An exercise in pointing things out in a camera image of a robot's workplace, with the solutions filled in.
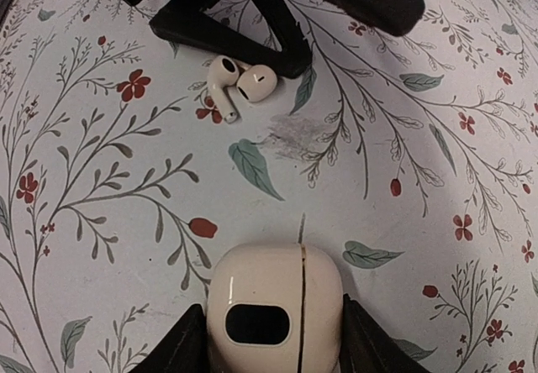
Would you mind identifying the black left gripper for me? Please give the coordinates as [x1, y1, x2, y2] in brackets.
[123, 0, 425, 77]

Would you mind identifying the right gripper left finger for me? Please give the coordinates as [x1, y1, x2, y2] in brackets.
[131, 304, 208, 373]

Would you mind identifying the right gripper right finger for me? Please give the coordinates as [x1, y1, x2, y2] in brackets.
[339, 294, 425, 373]

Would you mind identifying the beige earbud with stem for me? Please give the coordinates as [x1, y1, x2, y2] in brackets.
[207, 55, 251, 123]

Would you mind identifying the beige earbud charging case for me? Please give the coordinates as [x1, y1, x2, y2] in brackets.
[206, 244, 343, 373]

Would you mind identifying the floral patterned table mat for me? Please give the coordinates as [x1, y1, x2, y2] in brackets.
[1, 0, 537, 372]

